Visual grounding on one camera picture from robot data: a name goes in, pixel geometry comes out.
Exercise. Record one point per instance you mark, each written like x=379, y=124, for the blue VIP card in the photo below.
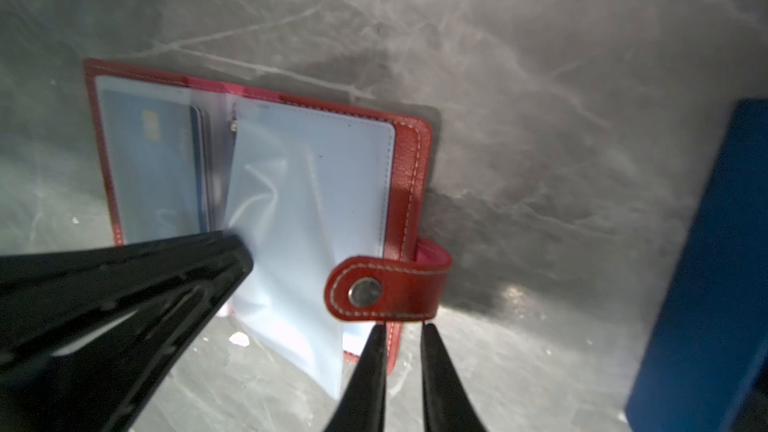
x=153, y=147

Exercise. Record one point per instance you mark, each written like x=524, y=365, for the blue card tray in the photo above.
x=709, y=344

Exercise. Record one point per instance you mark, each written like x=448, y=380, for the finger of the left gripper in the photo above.
x=88, y=336

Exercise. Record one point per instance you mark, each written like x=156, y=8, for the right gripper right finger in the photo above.
x=446, y=406

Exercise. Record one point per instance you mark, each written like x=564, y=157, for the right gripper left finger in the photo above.
x=362, y=406

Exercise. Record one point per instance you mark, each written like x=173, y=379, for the red leather card holder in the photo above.
x=326, y=198

